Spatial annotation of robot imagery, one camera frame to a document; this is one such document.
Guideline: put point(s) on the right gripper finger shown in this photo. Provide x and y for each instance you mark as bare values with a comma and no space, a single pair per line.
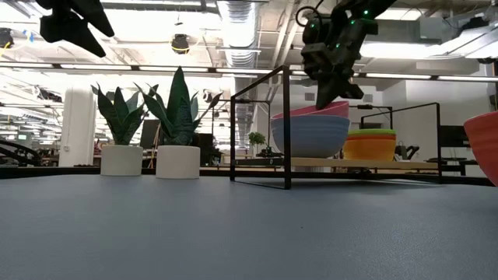
352,90
327,93

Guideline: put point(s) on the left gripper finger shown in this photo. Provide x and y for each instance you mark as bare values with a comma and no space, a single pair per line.
95,17
70,35

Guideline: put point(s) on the large pink plastic bowl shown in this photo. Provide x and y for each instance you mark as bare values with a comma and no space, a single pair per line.
303,110

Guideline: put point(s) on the large blue plastic bowl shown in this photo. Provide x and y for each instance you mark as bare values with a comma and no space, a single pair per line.
315,136

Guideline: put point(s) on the small green plastic bowl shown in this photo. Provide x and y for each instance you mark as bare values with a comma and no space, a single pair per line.
371,132

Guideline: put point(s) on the small yellow plastic bowl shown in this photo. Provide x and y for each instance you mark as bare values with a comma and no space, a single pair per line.
369,151

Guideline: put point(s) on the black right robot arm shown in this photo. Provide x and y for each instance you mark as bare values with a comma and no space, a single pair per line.
369,5

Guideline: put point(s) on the black background robot arm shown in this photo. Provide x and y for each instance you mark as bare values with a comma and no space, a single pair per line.
406,151

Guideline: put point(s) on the long ceiling light strip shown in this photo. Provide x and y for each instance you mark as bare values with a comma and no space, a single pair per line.
97,67

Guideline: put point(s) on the small green background plant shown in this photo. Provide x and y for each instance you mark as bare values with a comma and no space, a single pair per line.
257,138

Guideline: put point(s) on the black yellow ceiling device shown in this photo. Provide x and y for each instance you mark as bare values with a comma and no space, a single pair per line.
180,43

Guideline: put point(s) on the white pillar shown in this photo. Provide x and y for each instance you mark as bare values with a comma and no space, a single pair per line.
77,124

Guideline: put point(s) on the black background furniture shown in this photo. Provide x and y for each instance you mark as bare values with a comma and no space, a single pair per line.
451,136

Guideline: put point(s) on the dark background monitor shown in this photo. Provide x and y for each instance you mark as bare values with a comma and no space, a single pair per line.
149,134

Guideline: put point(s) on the black curved background structure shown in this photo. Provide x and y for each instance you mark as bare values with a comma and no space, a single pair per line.
17,153

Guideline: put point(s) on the snake plant in white pot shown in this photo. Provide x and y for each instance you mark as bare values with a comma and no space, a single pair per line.
177,163
121,161

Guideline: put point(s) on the large red plastic bowl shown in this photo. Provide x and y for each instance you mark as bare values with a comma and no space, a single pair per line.
484,144

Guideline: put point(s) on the blue table mat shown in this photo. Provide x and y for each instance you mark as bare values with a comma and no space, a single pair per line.
233,233

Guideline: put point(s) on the black triangular metal bracket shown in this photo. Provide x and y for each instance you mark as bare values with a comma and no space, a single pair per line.
375,107

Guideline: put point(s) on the wooden shelf black metal frame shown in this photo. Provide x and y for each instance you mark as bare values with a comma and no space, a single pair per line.
287,128

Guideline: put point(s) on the silver ventilation duct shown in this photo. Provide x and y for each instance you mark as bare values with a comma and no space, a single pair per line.
238,31

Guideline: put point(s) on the black table border frame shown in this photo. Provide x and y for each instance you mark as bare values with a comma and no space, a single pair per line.
58,171

